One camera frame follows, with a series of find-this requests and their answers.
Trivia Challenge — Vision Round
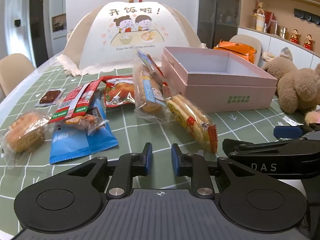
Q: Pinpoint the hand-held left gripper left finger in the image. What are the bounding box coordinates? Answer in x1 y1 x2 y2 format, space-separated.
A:
66 142 153 200

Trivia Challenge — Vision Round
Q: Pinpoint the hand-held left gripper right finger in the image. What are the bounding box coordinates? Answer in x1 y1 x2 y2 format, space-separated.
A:
171 143 253 200

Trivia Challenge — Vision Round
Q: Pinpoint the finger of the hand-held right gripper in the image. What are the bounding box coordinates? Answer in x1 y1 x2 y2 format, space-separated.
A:
274 122 320 139

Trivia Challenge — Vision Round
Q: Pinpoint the clear rice cracker packet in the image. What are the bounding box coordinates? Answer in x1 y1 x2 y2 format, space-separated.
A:
162 85 218 155

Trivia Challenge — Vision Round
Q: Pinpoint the long clear biscuit packet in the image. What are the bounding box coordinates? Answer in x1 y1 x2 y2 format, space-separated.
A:
132 50 168 123

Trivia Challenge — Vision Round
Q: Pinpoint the pink cardboard box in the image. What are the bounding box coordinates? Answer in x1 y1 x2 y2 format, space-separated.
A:
161 46 278 114

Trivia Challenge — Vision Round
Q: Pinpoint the small clear orange snack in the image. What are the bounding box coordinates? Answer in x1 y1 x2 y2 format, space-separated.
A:
65 114 110 136

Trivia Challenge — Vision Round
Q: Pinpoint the dark brown snack packet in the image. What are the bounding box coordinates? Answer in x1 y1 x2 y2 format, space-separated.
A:
35 88 67 107

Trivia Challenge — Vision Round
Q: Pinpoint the clear round cake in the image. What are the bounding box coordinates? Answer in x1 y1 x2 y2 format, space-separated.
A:
1 111 52 170

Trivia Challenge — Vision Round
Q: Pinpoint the brown teddy bear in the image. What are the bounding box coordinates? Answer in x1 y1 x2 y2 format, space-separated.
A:
261 56 320 128

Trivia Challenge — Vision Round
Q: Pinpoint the red chicken leg packet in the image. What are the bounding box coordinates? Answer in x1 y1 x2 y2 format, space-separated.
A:
100 76 137 108

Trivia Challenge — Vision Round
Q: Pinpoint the blue snack packet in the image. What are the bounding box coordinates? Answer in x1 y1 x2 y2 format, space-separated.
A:
49 99 119 165

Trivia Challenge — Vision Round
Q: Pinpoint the red sausage stick pack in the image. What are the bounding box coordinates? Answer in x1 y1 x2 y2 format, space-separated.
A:
49 79 104 125

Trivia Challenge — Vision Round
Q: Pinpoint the orange snack packet box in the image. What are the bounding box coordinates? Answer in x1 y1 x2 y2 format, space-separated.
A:
214 39 258 64

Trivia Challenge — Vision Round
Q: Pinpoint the beige chair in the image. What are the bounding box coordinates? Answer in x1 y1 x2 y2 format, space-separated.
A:
229 34 262 65
0 53 36 98

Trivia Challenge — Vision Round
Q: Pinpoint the toy figure with red scarf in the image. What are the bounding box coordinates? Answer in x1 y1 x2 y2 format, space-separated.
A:
252 1 276 30

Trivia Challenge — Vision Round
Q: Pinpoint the white printed mesh food cover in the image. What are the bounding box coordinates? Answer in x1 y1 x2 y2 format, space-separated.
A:
56 0 208 78

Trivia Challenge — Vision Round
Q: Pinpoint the dark glass cabinet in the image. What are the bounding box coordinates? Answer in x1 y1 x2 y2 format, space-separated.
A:
197 0 243 48

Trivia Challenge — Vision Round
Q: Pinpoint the dark doorway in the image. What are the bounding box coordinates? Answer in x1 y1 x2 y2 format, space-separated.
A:
29 0 50 68

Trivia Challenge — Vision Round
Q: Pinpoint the wooden wall shelf unit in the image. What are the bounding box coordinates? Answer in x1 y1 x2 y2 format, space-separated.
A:
237 0 320 53

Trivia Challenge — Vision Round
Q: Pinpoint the framed wall picture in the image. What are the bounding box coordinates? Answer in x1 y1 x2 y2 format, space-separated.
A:
52 14 67 33

